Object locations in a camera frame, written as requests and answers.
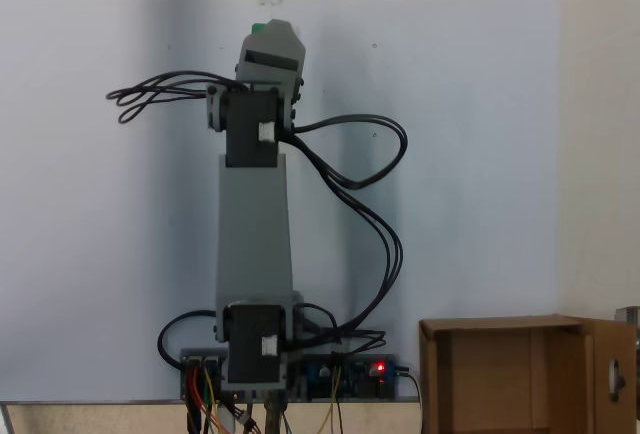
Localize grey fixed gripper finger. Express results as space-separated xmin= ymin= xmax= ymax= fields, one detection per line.
xmin=242 ymin=18 xmax=307 ymax=58

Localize white paper sheet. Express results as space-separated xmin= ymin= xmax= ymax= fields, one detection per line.
xmin=0 ymin=0 xmax=561 ymax=403

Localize circuit board with blue parts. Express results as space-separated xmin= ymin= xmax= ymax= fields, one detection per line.
xmin=294 ymin=352 xmax=401 ymax=401

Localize brown cardboard box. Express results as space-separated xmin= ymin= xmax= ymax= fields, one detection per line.
xmin=418 ymin=313 xmax=639 ymax=434

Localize short black servo cable bundle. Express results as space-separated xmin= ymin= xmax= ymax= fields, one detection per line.
xmin=106 ymin=71 xmax=249 ymax=125

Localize long black servo cable bundle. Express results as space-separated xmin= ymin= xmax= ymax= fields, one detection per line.
xmin=289 ymin=113 xmax=409 ymax=350

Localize black base servo cable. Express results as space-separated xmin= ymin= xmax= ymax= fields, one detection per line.
xmin=298 ymin=302 xmax=389 ymax=355

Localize thick black looped cable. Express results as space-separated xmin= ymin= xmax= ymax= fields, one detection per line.
xmin=158 ymin=309 xmax=231 ymax=371

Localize circuit board with coloured wires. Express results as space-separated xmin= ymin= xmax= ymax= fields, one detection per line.
xmin=179 ymin=347 xmax=231 ymax=401

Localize yellow wire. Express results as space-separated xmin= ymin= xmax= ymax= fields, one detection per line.
xmin=319 ymin=353 xmax=346 ymax=434

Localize coloured jumper wires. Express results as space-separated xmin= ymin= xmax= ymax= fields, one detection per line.
xmin=183 ymin=368 xmax=261 ymax=434

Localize black USB cable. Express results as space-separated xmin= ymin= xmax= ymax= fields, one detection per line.
xmin=399 ymin=364 xmax=426 ymax=434

